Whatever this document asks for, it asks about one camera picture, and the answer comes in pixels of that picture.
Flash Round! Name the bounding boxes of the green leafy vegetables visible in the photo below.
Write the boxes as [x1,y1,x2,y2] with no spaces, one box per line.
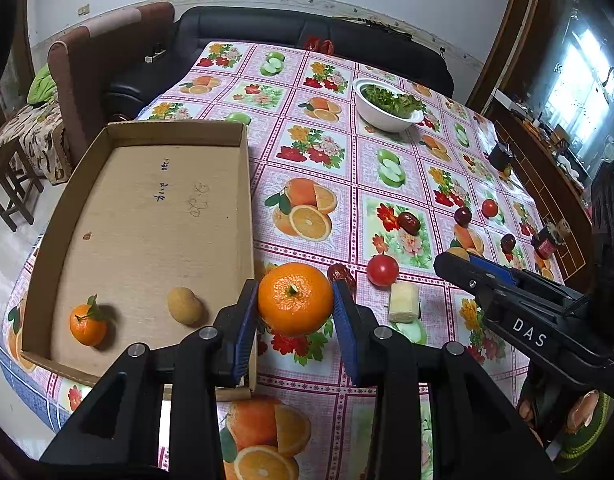
[362,84,424,116]

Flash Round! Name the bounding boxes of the fruit print tablecloth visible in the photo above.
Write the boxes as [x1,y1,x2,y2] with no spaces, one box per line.
[0,40,562,480]

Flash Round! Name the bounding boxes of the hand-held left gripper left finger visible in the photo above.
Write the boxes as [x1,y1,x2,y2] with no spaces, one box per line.
[40,280,260,480]

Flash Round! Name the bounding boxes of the shallow cardboard box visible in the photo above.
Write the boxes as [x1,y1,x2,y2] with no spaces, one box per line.
[17,120,260,401]

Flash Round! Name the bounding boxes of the large orange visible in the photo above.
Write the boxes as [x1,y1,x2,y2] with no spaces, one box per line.
[257,262,335,338]

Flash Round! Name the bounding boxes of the wooden stool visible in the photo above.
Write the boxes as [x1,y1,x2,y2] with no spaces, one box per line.
[0,137,45,233]

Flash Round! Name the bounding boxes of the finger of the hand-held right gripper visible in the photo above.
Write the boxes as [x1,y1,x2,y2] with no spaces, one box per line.
[433,251,495,308]
[467,254,590,311]

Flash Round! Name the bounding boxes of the window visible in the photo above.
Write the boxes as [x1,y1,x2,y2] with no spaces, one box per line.
[542,25,614,126]

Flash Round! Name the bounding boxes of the white bowl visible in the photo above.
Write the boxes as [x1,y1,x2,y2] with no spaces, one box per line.
[352,78,425,133]

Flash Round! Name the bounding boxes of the black cup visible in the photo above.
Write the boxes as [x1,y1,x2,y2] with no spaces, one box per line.
[488,142,512,171]

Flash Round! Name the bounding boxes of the small tangerine with leaf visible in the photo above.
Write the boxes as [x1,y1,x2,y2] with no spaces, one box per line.
[68,294,110,347]

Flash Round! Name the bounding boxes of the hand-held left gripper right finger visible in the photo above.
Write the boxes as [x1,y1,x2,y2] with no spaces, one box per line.
[331,279,558,480]

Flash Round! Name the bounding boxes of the pale peeled banana piece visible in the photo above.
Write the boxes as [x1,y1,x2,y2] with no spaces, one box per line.
[388,281,420,323]

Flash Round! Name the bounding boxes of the wooden cabinet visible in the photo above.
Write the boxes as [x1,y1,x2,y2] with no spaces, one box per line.
[467,87,595,281]

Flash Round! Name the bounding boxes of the person's patterned clothing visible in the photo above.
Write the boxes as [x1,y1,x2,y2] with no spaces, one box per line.
[517,375,612,473]

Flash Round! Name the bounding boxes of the small red and black jar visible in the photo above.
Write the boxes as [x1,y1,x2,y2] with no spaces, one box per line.
[532,222,572,260]

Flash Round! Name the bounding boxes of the brown armchair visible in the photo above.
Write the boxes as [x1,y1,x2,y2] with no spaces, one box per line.
[47,1,175,161]

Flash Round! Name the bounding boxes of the floral seat cover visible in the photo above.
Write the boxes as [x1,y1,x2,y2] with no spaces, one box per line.
[0,102,73,183]

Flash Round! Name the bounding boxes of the green cushion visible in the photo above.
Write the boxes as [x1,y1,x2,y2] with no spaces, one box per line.
[27,65,57,106]

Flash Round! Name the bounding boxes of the black leather sofa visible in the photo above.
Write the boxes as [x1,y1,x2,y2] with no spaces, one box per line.
[107,6,455,121]

